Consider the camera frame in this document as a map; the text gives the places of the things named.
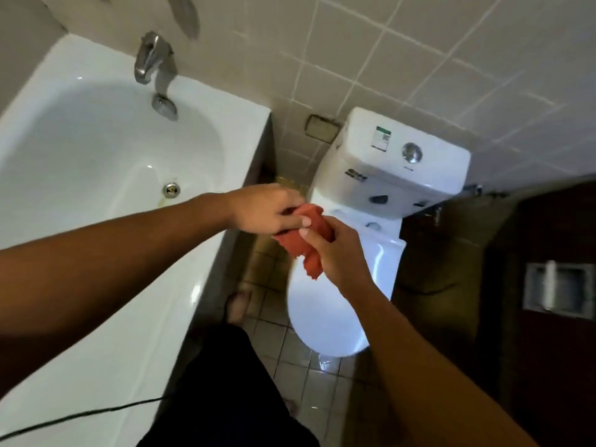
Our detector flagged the person's left hand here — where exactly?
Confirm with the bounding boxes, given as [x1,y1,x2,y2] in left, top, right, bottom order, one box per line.
[225,183,312,235]

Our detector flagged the person's right hand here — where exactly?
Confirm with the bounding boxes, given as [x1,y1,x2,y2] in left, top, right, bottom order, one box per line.
[298,216,371,298]

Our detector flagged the red cleaning cloth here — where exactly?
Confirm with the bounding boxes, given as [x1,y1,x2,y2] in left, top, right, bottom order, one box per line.
[273,204,335,281]

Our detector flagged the person's right forearm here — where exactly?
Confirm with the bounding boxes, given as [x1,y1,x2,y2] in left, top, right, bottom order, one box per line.
[345,283,541,447]

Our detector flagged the person's left forearm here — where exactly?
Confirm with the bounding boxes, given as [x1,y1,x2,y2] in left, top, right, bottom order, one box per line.
[0,192,233,398]

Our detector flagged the white toilet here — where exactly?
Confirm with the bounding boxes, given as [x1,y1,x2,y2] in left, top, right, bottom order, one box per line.
[286,107,471,358]

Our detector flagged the person's foot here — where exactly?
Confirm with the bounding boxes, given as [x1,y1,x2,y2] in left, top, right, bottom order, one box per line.
[226,289,252,324]

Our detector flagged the green white sticker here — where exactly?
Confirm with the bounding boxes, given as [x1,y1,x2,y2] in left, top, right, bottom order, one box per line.
[371,126,392,152]

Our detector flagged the chrome overflow cover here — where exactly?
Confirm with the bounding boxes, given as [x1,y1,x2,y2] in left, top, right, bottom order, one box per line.
[151,94,179,121]

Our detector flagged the person's black shorts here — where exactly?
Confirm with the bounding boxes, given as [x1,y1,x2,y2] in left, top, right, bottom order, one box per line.
[136,323,321,447]

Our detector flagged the white bathtub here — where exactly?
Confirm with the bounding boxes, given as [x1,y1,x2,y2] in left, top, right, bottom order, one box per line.
[0,33,272,447]

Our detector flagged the chrome tub spout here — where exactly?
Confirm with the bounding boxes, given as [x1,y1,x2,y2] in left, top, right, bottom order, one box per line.
[134,31,175,85]

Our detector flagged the recessed toilet paper holder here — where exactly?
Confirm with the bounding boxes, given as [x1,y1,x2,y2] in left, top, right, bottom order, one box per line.
[522,260,596,320]

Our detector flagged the metal wall plate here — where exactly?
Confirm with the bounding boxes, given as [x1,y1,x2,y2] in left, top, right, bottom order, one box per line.
[305,115,341,145]

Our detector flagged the black cable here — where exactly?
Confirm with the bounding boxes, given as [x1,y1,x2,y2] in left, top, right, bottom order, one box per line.
[0,396,166,442]

